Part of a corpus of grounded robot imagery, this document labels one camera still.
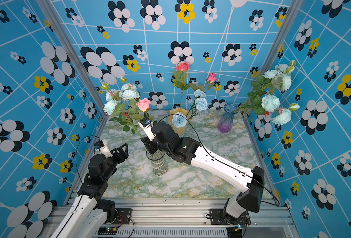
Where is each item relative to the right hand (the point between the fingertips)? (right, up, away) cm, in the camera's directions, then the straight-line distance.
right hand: (147, 134), depth 66 cm
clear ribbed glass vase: (+3, -18, +12) cm, 22 cm away
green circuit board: (-21, -48, +6) cm, 52 cm away
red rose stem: (+15, +31, +24) cm, 42 cm away
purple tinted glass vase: (+48, +4, +40) cm, 63 cm away
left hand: (-15, -6, +11) cm, 19 cm away
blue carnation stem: (+15, +7, +2) cm, 16 cm away
